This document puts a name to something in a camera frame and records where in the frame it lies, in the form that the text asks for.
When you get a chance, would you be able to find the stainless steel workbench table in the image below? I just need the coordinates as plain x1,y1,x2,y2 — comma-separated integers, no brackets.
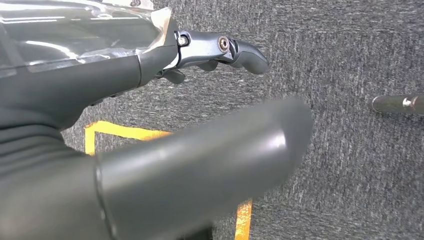
368,94,424,116

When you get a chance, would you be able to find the yellow floor tape square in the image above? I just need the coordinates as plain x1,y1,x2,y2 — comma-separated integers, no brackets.
84,120,253,240

